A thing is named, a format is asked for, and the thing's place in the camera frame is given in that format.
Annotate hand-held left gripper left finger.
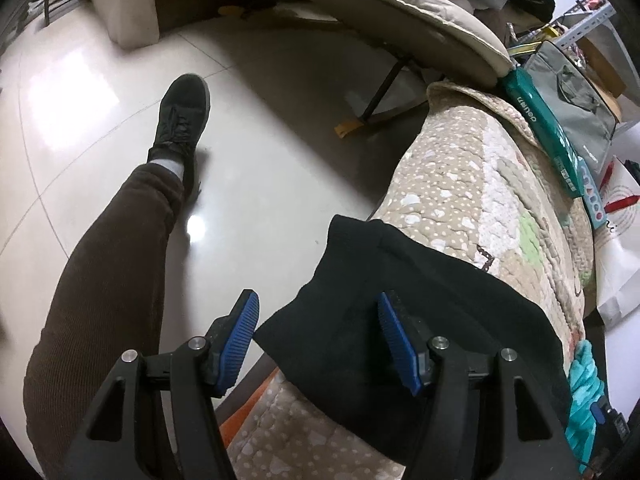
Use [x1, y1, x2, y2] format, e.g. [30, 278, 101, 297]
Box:
[62, 289, 261, 480]

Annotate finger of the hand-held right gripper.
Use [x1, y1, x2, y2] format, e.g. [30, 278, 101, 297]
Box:
[590, 394, 632, 461]

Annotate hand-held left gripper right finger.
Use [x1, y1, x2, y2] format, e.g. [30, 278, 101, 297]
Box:
[376, 290, 581, 480]

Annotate black pants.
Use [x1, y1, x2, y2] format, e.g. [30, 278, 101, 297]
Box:
[252, 214, 573, 467]

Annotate teal fluffy cloth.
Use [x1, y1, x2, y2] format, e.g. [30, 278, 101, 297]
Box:
[565, 339, 602, 463]

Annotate person's leg in brown trousers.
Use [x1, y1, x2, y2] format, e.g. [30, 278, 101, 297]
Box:
[22, 162, 187, 480]

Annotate white paper bag red print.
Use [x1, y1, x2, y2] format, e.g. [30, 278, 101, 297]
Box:
[582, 155, 640, 332]

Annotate beige dotted quilted blanket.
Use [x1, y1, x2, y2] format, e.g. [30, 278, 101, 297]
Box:
[220, 80, 597, 480]

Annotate person's white sock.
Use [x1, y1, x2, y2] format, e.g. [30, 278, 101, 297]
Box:
[149, 157, 187, 182]

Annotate white box with colourful print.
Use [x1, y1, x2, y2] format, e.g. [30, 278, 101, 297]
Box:
[579, 159, 610, 232]

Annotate person's black shoe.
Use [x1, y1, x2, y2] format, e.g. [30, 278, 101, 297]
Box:
[146, 73, 211, 202]

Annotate long green box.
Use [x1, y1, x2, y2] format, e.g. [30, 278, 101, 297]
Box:
[501, 66, 590, 199]

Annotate grey fabric bag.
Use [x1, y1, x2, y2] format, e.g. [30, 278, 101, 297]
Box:
[524, 39, 622, 177]

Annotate cream padded cushion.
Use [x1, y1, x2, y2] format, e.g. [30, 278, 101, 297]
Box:
[265, 0, 516, 87]

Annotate white upholstered seat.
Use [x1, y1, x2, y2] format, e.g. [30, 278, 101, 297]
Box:
[87, 0, 162, 52]

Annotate grey metal shelf rack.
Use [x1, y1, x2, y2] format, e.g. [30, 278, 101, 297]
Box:
[549, 0, 617, 47]

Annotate folding chair frame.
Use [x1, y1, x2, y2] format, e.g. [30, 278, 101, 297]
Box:
[334, 55, 432, 139]

